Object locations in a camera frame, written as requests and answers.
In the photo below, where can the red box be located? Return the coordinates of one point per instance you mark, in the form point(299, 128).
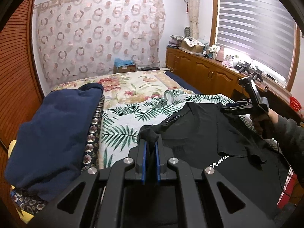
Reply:
point(287, 190)

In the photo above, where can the pink bottle on cabinet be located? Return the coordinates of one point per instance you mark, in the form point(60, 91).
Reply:
point(220, 54)

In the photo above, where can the striped window blind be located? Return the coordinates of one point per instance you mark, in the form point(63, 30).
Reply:
point(262, 29)

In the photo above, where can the black t-shirt white lettering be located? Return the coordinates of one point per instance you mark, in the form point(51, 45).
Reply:
point(262, 182)

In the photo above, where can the wooden louvered closet door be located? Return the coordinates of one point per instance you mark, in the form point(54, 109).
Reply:
point(21, 94)

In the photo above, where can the circle patterned curtain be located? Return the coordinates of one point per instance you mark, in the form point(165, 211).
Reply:
point(77, 39)

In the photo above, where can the right hand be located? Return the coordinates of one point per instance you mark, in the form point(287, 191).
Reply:
point(264, 124)

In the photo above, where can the open cardboard box on cabinet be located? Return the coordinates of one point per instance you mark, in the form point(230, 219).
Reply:
point(192, 45)

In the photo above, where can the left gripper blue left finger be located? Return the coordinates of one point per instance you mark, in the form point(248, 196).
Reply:
point(140, 166)

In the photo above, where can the beige tied curtain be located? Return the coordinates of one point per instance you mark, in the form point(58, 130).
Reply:
point(193, 12)

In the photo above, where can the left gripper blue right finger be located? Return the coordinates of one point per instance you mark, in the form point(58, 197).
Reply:
point(161, 160)

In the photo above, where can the floral quilt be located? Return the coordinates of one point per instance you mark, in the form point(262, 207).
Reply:
point(129, 88)

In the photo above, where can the right forearm dark sleeve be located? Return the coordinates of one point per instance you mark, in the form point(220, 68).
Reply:
point(290, 138)

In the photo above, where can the navy blue folded garment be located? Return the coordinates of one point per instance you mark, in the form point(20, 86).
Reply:
point(49, 150)

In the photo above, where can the wooden sideboard cabinet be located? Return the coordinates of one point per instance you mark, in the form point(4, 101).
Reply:
point(211, 77)

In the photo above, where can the cardboard box blue contents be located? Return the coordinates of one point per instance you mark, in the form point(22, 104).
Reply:
point(123, 66)

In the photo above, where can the palm leaf print bedsheet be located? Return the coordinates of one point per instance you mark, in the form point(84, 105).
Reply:
point(133, 123)

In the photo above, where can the circle patterned folded cloth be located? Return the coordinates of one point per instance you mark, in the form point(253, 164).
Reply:
point(27, 204)

